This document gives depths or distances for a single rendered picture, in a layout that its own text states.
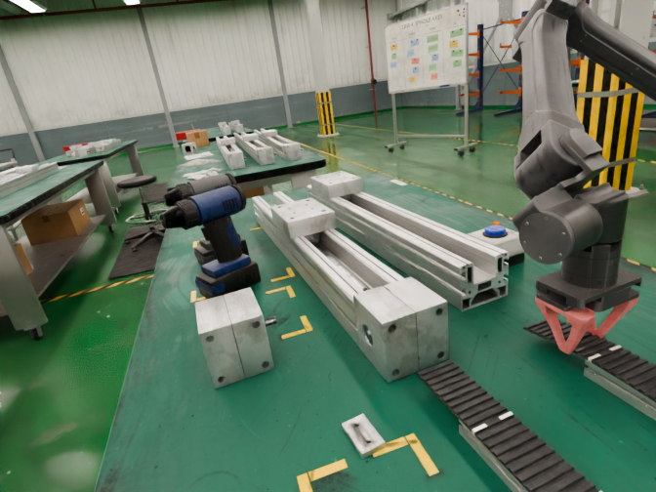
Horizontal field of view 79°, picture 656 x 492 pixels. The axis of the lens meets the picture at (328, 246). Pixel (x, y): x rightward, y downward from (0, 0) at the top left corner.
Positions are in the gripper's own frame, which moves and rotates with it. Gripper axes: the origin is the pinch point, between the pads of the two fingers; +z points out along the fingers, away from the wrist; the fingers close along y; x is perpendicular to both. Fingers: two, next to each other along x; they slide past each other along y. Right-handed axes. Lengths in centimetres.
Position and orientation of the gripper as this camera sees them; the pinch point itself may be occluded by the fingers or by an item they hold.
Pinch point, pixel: (580, 340)
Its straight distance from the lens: 62.5
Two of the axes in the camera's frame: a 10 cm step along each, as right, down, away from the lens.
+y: -9.2, 2.5, -3.0
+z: 1.3, 9.2, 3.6
